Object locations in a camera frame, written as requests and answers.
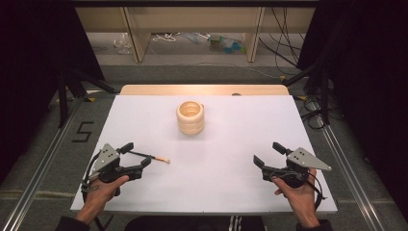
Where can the wooden shelf unit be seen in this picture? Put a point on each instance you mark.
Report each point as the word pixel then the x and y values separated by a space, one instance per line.
pixel 134 38

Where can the beige ribbed cup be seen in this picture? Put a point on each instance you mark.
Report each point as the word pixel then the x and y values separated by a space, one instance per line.
pixel 190 118

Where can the person's left hand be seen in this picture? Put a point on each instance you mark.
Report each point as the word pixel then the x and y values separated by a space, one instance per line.
pixel 102 192

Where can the person's dark striped clothing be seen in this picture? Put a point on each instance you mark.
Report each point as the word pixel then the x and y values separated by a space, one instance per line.
pixel 195 224

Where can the aluminium floor rail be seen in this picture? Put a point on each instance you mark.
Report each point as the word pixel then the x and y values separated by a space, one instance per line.
pixel 35 179
pixel 349 179

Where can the clear plastic bag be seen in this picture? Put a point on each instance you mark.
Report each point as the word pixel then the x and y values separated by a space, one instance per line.
pixel 122 44

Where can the yellow tape mark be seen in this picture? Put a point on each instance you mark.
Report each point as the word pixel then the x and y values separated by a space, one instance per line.
pixel 91 99
pixel 301 97
pixel 282 77

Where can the black metal stand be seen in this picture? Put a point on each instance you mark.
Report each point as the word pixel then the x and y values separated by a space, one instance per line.
pixel 64 96
pixel 324 96

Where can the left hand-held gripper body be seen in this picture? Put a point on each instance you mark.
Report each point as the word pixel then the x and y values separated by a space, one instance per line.
pixel 107 159

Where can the colourful plastic packets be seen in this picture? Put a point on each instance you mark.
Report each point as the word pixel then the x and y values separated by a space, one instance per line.
pixel 226 44

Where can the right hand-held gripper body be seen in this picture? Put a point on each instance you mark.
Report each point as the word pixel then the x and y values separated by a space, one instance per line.
pixel 304 159

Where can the person's right hand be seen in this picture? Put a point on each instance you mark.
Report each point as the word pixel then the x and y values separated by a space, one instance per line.
pixel 300 199

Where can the dark curtain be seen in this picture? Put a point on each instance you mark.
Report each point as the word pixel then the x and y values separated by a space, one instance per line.
pixel 369 80
pixel 29 64

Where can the black brush with tan tip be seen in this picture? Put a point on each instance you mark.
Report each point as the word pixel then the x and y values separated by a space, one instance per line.
pixel 150 156

